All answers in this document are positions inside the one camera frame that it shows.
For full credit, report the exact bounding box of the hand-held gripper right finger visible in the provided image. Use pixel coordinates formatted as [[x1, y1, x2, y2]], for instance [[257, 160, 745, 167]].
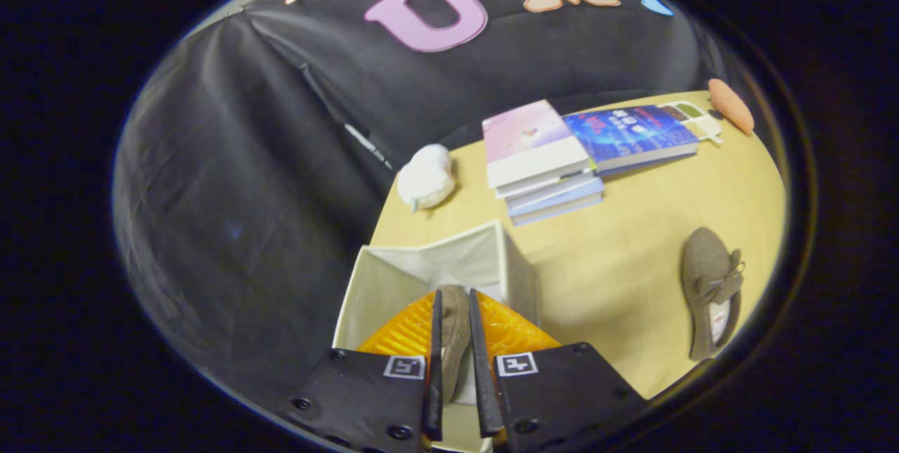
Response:
[[468, 289, 648, 453]]

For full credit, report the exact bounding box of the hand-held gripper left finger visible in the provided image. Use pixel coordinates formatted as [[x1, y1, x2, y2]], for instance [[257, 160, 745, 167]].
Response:
[[277, 289, 445, 453]]

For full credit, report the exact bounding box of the brown fabric shoe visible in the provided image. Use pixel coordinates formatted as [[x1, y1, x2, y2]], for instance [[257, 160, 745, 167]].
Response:
[[680, 227, 745, 362], [437, 285, 473, 403]]

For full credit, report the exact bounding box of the white fabric storage box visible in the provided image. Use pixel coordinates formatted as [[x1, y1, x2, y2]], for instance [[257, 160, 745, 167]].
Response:
[[332, 220, 542, 453]]

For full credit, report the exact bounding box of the pale blue book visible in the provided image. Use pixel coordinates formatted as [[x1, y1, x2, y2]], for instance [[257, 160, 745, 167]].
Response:
[[511, 193, 605, 228], [506, 178, 605, 218]]

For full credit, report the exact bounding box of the white plush toy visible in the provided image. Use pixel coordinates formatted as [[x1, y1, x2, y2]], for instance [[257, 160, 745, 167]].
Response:
[[397, 143, 457, 212]]

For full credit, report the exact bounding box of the thin white book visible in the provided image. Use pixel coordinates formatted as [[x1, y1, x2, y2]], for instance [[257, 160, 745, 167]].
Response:
[[495, 169, 596, 199]]

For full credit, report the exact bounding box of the pink cover book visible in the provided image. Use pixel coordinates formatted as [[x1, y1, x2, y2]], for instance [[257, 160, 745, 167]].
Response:
[[482, 100, 592, 190]]

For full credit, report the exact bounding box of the dark blue cover book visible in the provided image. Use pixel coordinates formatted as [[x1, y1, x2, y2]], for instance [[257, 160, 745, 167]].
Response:
[[563, 105, 700, 176]]

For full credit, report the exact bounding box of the black backdrop cloth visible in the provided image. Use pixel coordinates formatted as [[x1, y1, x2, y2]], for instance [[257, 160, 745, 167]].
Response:
[[112, 0, 731, 398]]

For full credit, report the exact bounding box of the white grain sample tray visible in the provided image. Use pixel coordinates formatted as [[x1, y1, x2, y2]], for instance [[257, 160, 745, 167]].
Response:
[[659, 100, 723, 143]]

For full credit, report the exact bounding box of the orange plush toy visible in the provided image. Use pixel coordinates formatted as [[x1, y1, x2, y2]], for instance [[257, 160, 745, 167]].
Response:
[[707, 78, 756, 135]]

